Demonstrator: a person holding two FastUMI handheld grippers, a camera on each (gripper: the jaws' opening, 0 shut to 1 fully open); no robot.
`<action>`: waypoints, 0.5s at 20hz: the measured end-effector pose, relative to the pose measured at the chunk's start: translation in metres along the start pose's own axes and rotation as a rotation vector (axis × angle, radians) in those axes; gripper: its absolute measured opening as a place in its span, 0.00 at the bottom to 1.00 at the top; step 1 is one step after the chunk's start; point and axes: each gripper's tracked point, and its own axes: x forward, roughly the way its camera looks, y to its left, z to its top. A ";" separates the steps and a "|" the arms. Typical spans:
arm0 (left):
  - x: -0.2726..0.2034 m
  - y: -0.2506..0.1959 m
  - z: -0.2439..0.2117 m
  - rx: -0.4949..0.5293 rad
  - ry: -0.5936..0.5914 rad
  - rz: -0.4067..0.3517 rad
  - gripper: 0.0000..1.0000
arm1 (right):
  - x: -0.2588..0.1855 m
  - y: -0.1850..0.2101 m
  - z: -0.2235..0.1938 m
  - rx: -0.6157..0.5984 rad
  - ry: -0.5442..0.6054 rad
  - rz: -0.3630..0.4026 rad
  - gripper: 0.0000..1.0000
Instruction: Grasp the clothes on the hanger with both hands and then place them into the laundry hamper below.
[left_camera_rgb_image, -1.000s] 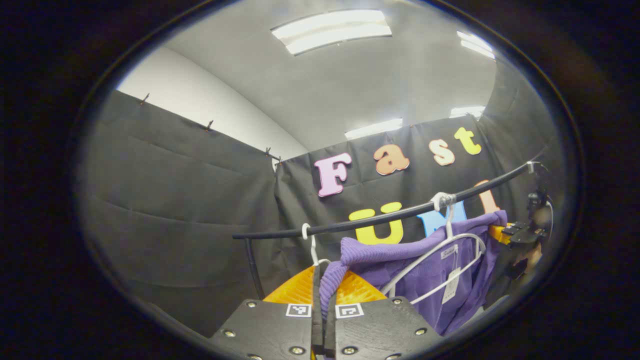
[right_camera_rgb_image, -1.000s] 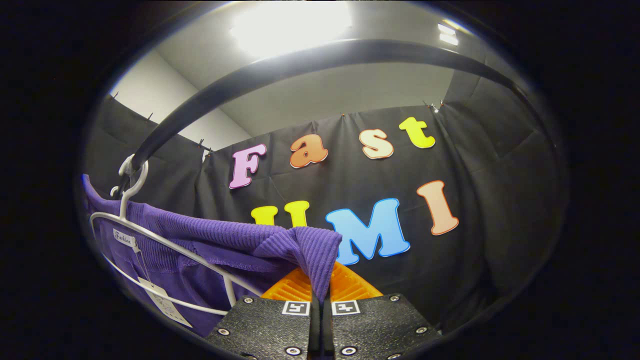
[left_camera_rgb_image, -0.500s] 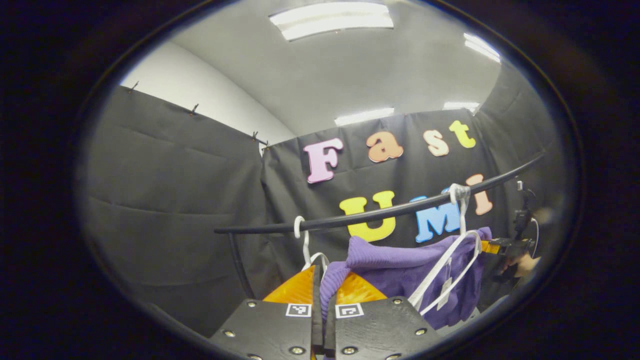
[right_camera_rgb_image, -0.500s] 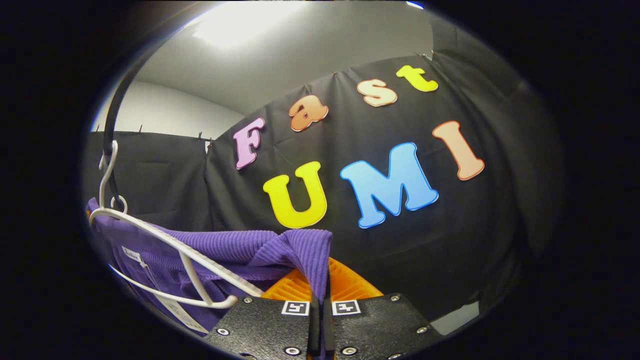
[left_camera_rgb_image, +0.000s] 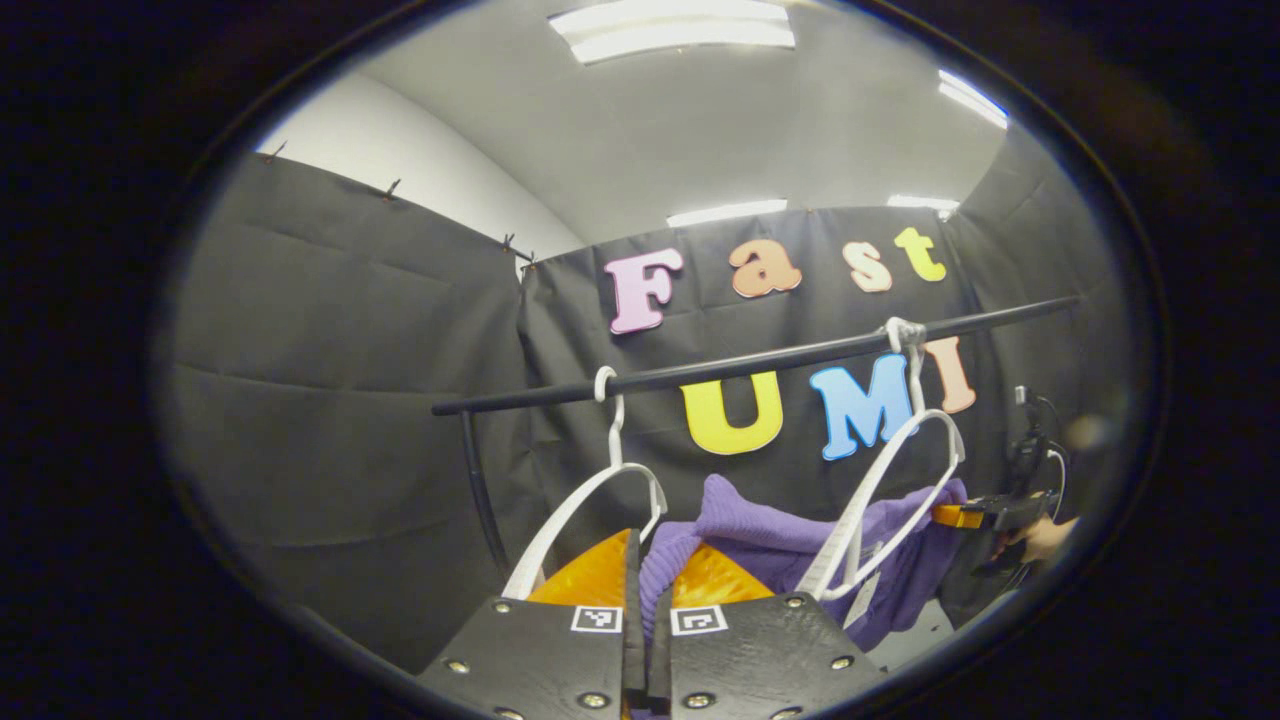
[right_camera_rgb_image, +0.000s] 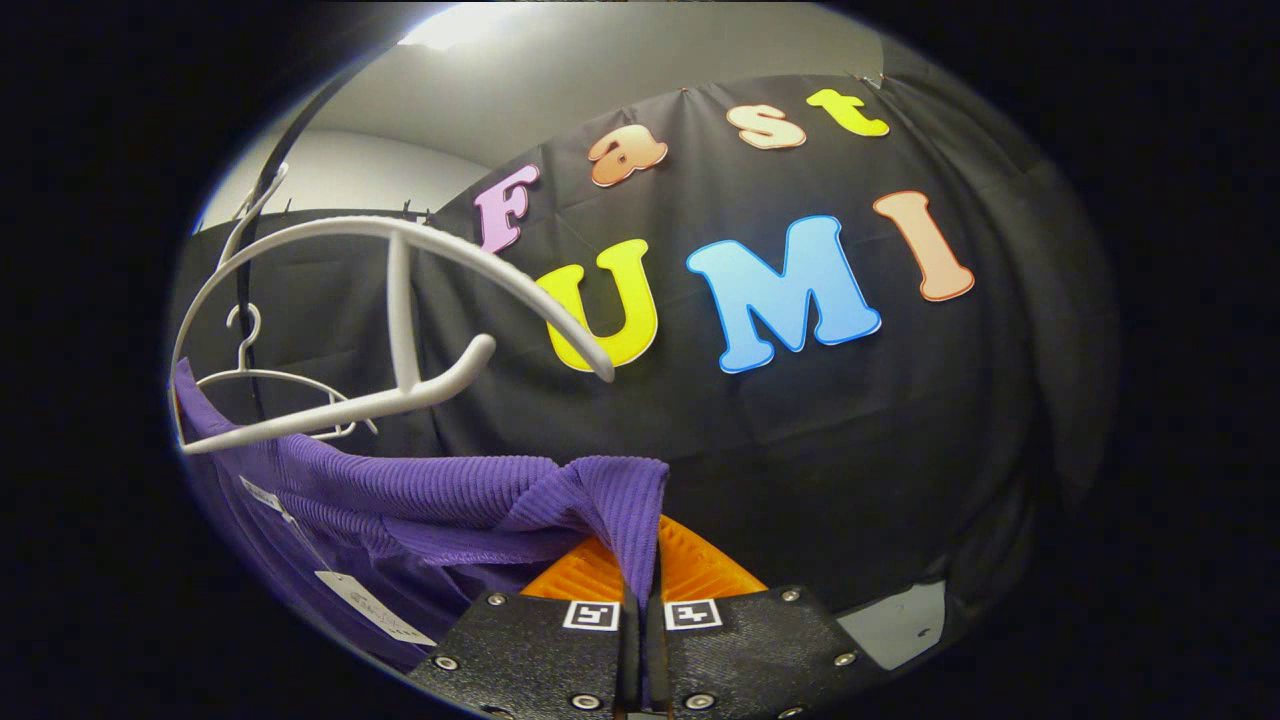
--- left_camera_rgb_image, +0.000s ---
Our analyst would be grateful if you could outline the white plastic clothes hanger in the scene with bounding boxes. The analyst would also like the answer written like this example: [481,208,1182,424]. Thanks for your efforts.
[500,366,669,601]
[795,316,967,603]

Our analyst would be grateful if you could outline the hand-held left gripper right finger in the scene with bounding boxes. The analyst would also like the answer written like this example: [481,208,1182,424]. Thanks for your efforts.
[645,540,891,720]

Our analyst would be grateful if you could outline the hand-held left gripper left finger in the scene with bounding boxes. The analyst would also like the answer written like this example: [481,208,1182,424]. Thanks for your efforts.
[415,528,646,720]

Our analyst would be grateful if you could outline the black backdrop cloth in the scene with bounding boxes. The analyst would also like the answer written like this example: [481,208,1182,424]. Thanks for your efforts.
[150,125,1141,671]

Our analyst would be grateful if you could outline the purple corduroy jacket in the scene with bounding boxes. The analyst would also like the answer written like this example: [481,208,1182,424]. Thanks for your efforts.
[638,473,969,653]

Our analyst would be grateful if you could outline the black metal clothes rack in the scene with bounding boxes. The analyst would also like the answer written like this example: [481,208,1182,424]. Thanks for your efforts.
[430,295,1083,576]

